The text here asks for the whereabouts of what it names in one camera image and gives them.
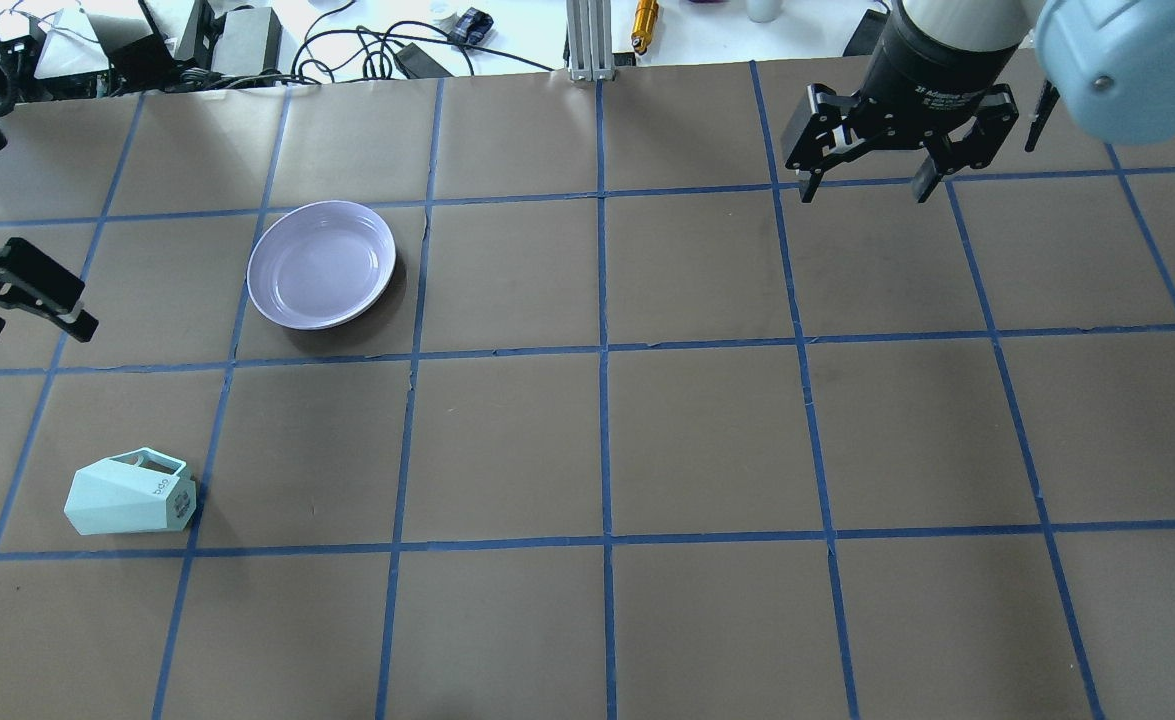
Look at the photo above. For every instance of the light teal faceted cup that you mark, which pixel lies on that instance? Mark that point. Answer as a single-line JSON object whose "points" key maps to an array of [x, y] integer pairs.
{"points": [[141, 491]]}

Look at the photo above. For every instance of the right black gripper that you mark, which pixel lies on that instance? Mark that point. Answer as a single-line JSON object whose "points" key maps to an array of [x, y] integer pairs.
{"points": [[919, 75]]}

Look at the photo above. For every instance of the white pink cup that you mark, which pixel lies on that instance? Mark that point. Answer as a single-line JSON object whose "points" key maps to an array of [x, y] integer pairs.
{"points": [[763, 11]]}

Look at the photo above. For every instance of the purple plate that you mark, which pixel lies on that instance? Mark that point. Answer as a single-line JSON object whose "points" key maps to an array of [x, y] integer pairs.
{"points": [[321, 265]]}

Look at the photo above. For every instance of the aluminium frame post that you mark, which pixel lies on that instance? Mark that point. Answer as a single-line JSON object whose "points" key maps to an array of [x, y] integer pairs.
{"points": [[590, 41]]}

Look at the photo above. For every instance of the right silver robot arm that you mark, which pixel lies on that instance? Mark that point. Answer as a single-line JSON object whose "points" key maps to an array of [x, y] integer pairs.
{"points": [[1110, 64]]}

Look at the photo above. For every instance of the black power adapter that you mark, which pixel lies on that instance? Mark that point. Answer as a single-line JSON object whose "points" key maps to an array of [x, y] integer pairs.
{"points": [[414, 63]]}

